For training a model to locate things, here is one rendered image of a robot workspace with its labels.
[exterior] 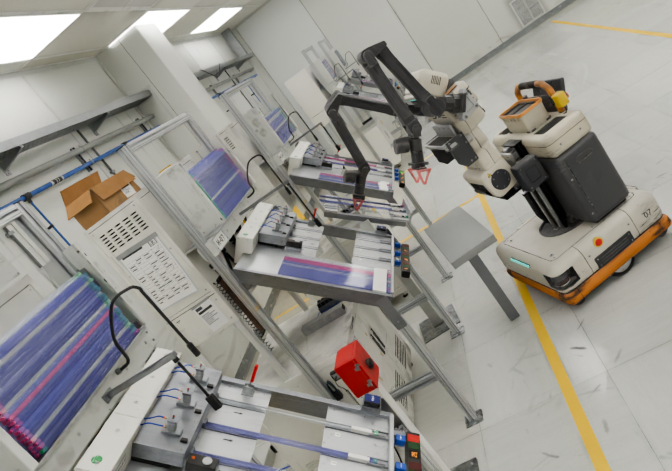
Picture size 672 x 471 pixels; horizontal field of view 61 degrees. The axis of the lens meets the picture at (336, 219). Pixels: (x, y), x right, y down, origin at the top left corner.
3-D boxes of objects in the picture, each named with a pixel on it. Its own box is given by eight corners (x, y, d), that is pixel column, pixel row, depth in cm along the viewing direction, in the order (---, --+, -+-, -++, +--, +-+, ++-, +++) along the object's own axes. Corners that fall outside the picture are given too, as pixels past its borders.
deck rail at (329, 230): (391, 245, 315) (393, 235, 312) (391, 246, 313) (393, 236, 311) (264, 223, 317) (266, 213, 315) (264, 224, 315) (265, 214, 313)
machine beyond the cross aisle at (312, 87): (424, 136, 799) (346, 19, 754) (427, 150, 723) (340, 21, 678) (345, 188, 838) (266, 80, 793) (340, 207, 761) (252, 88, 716)
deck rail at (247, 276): (390, 306, 251) (393, 294, 249) (390, 309, 250) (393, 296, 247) (232, 278, 254) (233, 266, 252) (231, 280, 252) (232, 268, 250)
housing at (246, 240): (271, 227, 316) (273, 204, 310) (250, 266, 270) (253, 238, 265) (256, 225, 316) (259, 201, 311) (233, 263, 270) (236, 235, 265)
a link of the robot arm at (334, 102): (332, 91, 283) (329, 85, 291) (325, 117, 289) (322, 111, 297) (414, 108, 295) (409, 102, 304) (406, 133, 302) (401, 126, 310)
